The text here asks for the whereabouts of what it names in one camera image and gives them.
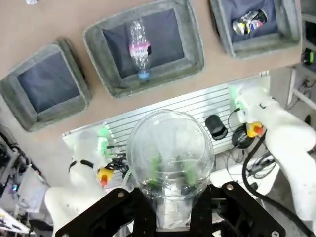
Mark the clear plastic cup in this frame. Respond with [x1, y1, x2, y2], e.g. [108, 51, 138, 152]
[126, 109, 215, 229]

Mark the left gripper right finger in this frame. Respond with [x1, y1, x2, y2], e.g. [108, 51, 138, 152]
[183, 167, 287, 237]

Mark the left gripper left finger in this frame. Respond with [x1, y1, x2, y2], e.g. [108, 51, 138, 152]
[54, 155, 163, 237]

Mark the black coiled cable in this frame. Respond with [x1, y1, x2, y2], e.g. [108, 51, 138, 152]
[232, 124, 255, 149]

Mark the aluminium slotted base plate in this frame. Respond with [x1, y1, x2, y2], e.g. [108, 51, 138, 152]
[61, 71, 271, 155]

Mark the black cylinder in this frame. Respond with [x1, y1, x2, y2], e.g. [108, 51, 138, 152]
[204, 114, 229, 141]

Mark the grey fabric basket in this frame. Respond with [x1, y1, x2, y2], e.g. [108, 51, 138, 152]
[82, 0, 206, 99]
[209, 0, 303, 59]
[0, 37, 93, 132]

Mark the black device green light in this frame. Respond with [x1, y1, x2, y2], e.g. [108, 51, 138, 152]
[302, 47, 315, 66]

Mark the crushed silver printed can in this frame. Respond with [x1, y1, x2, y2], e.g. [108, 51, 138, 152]
[232, 8, 269, 36]

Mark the clear bottle pink label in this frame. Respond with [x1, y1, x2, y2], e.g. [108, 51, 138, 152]
[128, 20, 152, 81]

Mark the yellow red emergency stop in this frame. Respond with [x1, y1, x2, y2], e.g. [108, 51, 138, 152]
[246, 121, 266, 138]
[97, 167, 115, 187]

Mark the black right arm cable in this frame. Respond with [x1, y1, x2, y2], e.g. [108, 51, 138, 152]
[241, 138, 316, 237]

